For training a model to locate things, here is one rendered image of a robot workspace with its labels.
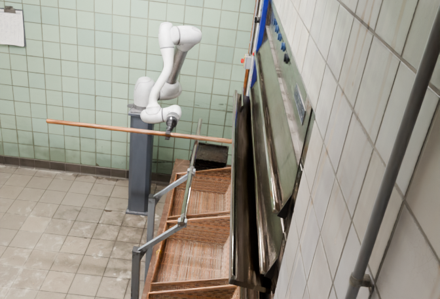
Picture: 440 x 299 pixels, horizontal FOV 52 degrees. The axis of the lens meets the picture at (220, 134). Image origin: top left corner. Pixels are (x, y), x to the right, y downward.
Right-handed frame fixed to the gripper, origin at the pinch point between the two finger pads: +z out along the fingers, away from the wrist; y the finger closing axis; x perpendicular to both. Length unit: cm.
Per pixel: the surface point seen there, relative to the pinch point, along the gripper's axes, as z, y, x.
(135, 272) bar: 87, 38, 3
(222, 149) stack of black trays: -59, 39, -39
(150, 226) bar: 39, 45, 3
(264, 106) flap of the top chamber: 64, -54, -52
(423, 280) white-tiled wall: 225, -102, -55
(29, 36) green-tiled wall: -123, -16, 140
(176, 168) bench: -58, 61, -3
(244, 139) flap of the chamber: 37, -21, -47
